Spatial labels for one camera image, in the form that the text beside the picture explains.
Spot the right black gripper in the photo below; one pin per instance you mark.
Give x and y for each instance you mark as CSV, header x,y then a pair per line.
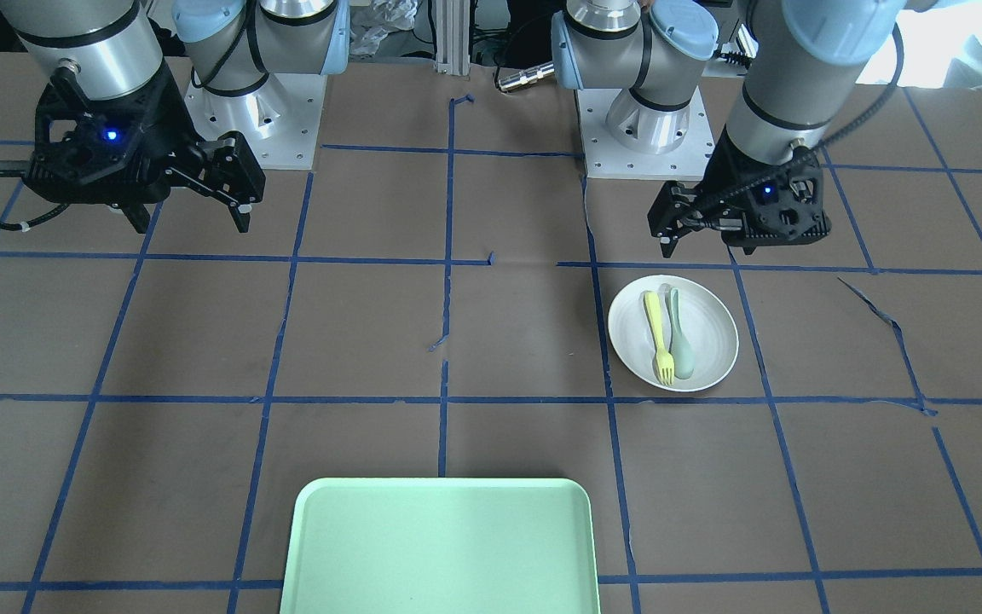
x,y
169,119

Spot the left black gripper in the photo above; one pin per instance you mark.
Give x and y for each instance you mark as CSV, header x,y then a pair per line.
x,y
728,170

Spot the white round plate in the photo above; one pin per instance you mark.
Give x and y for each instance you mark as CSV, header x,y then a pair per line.
x,y
709,326

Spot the yellow plastic fork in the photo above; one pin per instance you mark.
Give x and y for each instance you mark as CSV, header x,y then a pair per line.
x,y
664,360

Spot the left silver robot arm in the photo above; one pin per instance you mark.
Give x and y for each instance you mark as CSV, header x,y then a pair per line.
x,y
810,55

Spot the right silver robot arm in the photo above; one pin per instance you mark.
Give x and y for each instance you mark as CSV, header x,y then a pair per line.
x,y
229,48

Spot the pale green plastic spoon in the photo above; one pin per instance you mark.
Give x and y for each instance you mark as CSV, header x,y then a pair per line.
x,y
681,349

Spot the silver metal cylinder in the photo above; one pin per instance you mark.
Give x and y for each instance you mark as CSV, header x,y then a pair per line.
x,y
524,78

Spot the mint green tray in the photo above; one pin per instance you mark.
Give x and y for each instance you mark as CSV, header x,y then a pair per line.
x,y
441,545

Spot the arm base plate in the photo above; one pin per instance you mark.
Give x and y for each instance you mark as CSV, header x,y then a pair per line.
x,y
624,140
280,121

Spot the aluminium frame post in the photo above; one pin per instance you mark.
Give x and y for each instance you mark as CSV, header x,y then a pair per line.
x,y
452,36

